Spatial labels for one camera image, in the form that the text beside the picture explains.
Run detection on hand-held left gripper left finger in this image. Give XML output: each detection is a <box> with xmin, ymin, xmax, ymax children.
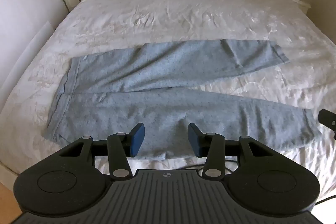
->
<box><xmin>52</xmin><ymin>123</ymin><xmax>145</xmax><ymax>180</ymax></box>

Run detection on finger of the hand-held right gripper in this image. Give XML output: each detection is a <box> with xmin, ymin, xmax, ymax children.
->
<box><xmin>318</xmin><ymin>109</ymin><xmax>336</xmax><ymax>139</ymax></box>

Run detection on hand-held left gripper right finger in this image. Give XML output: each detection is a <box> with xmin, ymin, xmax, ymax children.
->
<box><xmin>188</xmin><ymin>123</ymin><xmax>279</xmax><ymax>179</ymax></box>

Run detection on grey pants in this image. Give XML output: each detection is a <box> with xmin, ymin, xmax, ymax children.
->
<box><xmin>47</xmin><ymin>39</ymin><xmax>322</xmax><ymax>159</ymax></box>

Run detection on bed with white bedspread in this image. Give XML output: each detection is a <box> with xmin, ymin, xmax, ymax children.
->
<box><xmin>0</xmin><ymin>0</ymin><xmax>336</xmax><ymax>201</ymax></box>

